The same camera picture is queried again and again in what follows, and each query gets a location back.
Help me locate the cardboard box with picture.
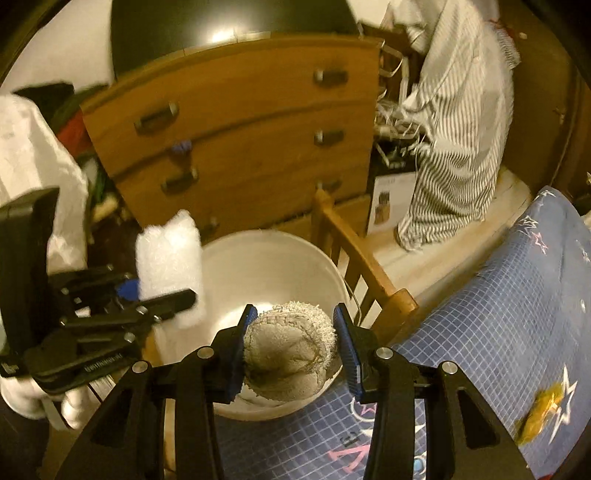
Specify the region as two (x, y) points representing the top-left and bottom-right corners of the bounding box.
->
(367, 173), (419, 237)

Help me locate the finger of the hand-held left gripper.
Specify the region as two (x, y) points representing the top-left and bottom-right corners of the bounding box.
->
(48, 264), (141, 306)
(60, 288), (198, 334)

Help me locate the white foam piece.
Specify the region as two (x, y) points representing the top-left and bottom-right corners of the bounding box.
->
(135, 210), (206, 331)

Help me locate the white plastic bucket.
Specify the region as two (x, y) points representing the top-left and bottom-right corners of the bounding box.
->
(154, 229), (359, 422)

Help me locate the black glossy round panel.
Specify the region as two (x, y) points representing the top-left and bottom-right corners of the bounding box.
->
(110, 0), (366, 85)

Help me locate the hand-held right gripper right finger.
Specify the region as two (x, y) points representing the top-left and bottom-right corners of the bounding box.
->
(332, 303), (536, 480)

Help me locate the yellow plastic wrapper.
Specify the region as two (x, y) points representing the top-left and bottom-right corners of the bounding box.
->
(512, 384), (567, 446)

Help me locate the white plastic bag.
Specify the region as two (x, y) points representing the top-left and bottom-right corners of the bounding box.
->
(0, 95), (91, 274)

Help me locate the dark cloth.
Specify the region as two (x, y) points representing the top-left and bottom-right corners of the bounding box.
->
(14, 82), (77, 126)

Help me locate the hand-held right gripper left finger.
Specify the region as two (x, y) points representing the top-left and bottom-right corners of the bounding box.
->
(55, 304), (258, 480)

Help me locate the pile of white cables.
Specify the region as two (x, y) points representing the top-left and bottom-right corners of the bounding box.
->
(372, 41), (435, 158)

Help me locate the wooden door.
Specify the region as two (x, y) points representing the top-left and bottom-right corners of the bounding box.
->
(499, 0), (583, 195)

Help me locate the person's left hand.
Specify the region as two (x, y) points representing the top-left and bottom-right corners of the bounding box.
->
(0, 375), (95, 431)

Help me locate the striped hanging cloth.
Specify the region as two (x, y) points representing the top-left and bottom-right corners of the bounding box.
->
(379, 0), (523, 253)

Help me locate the wooden chest of drawers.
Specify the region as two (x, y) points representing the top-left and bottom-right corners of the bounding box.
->
(79, 34), (387, 241)

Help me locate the round cloth pad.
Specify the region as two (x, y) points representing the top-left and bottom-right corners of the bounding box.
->
(241, 301), (341, 403)

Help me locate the blue printed blanket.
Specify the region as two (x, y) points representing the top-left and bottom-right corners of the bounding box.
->
(215, 186), (591, 480)

